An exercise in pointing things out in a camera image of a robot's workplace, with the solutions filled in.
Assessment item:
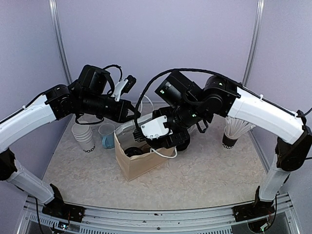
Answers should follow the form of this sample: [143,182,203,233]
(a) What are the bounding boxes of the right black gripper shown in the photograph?
[153,98,206,148]

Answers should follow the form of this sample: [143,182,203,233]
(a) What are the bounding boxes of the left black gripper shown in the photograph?
[79,91,140,123]

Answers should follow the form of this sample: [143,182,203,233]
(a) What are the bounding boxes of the brown paper bag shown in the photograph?
[114,120,177,181]

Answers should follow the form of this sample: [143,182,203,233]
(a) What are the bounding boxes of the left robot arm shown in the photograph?
[0,65,136,217]

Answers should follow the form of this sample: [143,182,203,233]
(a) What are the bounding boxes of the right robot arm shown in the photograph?
[147,69,312,216]

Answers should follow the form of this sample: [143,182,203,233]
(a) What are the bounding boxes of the blue ceramic mug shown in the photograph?
[98,123,115,149]

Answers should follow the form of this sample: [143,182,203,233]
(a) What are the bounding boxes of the white paper cup stack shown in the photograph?
[71,121,96,154]

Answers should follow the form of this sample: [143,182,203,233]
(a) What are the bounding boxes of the black lid stack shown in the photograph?
[176,139,190,152]

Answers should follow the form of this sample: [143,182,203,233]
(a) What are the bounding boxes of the black cup of straws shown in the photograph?
[221,116,255,150]

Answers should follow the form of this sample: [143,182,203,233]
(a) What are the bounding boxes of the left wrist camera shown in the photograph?
[112,75,137,102]

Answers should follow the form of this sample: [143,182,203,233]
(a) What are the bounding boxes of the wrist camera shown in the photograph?
[133,116,173,142]
[112,75,137,102]

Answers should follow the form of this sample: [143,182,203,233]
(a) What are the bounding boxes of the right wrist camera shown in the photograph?
[133,116,173,142]

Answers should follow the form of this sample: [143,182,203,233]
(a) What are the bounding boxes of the left aluminium frame post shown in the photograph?
[48,0,73,84]

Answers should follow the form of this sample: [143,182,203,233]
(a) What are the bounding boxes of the aluminium frame post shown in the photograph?
[48,0,73,84]
[242,0,265,86]

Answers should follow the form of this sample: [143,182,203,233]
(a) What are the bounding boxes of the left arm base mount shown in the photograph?
[42,184,86,223]

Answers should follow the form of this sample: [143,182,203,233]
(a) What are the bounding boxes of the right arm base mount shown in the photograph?
[232,186,275,222]

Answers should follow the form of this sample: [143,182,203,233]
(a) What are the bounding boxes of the right aluminium frame post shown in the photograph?
[242,0,265,86]

